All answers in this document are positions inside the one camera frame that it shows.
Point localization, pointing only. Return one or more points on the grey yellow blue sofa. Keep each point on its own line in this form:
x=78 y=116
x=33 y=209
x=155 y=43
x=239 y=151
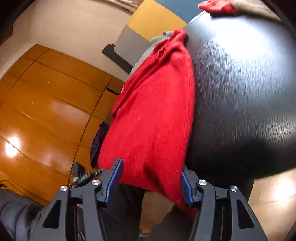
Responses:
x=152 y=18

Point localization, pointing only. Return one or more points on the red ribbed knit sweater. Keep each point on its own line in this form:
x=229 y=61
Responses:
x=152 y=120

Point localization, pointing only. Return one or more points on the person's left forearm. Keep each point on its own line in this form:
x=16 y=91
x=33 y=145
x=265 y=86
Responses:
x=16 y=215

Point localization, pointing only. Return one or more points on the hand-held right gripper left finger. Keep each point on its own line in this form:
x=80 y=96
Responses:
x=115 y=180

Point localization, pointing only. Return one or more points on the cream knitted blanket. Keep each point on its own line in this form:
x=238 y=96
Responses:
x=256 y=8

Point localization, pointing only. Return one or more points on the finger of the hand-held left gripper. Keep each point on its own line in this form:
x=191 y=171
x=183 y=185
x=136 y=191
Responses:
x=97 y=172

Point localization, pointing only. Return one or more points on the light grey garment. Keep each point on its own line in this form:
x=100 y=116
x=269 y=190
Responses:
x=148 y=48

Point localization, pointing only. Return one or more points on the dark purple leopard-trim garment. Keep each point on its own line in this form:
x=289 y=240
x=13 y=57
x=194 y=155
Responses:
x=98 y=146

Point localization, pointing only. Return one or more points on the wooden wardrobe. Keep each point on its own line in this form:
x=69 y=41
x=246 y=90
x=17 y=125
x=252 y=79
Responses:
x=53 y=104

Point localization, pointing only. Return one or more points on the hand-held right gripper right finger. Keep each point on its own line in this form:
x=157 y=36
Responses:
x=186 y=190

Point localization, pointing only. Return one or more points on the red fuzzy sweater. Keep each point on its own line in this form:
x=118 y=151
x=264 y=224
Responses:
x=218 y=6

